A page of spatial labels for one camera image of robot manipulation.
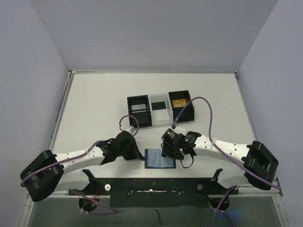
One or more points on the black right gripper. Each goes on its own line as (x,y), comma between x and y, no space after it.
(171,149)

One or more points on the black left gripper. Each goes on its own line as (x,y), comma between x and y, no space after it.
(133,150)

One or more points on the blue leather card holder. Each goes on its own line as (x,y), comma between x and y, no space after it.
(153,159)

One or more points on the black card from holder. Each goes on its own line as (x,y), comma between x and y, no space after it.
(158,106)

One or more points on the gold striped card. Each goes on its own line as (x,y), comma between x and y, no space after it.
(179,103)

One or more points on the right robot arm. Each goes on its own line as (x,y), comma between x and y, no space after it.
(255,164)

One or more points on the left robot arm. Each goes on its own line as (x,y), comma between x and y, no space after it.
(50,172)

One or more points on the silver credit card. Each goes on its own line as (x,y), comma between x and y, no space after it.
(138,108)

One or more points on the black bin with silver card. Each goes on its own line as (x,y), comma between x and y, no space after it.
(144,118)

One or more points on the white middle bin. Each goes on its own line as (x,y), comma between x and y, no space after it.
(164,116)

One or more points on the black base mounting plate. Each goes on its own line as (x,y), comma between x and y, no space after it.
(154,192)

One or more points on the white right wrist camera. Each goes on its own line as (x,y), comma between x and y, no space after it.
(179,129)

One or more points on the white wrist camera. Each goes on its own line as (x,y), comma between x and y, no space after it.
(132,130)
(179,129)

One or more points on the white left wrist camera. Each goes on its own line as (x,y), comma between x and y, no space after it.
(132,130)

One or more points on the aluminium left side rail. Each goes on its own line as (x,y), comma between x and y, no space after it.
(60,113)

